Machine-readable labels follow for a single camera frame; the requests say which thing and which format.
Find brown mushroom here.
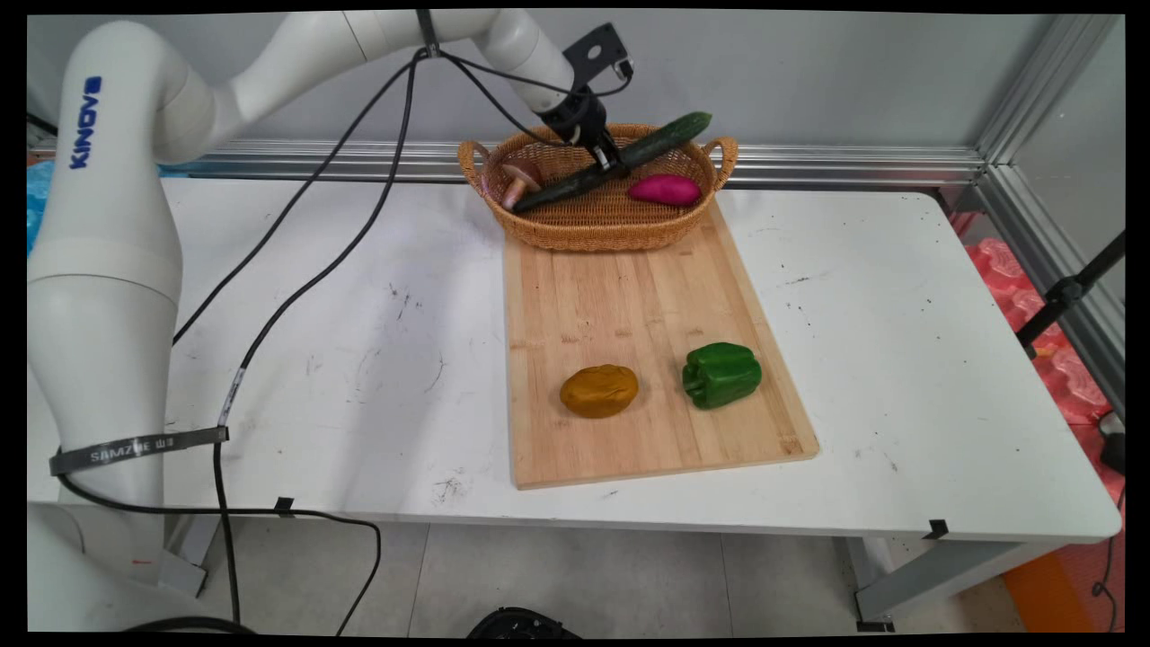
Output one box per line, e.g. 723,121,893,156
500,160,544,212

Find black tripod leg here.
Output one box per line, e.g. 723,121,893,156
1015,230,1126,362

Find blue plastic sheet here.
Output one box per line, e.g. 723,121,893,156
27,160,57,258

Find grey table leg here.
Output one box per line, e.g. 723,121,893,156
845,536,1066,632
160,515,223,599

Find bamboo cutting board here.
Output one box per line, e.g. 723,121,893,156
501,199,820,491

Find grey velcro cable strap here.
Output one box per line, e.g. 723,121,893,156
49,426,231,478

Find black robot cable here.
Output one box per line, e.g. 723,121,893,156
171,49,425,347
211,52,428,625
56,472,383,635

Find dark green cucumber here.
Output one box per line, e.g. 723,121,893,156
510,111,714,215

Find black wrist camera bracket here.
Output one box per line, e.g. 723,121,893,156
562,22,635,93

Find woven wicker basket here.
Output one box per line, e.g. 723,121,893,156
456,123,739,253

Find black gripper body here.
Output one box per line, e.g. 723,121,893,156
539,88,609,146

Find aluminium extrusion frame beam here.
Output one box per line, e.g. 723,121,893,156
974,13,1126,416
27,137,989,188

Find green bell pepper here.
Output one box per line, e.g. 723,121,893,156
681,341,764,412

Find purple sweet potato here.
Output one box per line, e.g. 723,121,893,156
626,173,703,208

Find black round object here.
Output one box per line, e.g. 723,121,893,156
465,607,583,640

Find brown potato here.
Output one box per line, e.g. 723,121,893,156
559,363,641,420

